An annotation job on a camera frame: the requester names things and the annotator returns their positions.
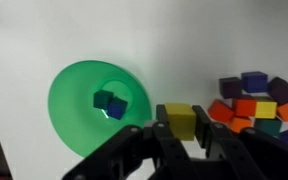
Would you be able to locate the red-orange block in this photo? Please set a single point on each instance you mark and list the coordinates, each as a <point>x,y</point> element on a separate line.
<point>220,111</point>

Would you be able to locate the dark purple block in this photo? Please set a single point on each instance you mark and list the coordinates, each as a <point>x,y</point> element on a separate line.
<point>230,87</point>
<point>281,90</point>

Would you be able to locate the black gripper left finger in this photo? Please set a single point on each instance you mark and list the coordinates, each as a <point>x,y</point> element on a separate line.
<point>134,153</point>

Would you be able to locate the dark green block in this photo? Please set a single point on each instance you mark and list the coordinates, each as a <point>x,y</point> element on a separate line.
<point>101,99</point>
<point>267,126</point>

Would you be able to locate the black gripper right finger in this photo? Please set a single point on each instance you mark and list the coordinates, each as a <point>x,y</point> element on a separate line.
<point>244,153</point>

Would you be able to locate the yellow block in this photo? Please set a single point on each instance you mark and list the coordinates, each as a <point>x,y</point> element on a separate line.
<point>266,108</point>
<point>180,120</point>

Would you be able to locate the green plastic bowl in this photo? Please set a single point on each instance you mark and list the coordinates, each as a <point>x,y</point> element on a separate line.
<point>70,110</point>

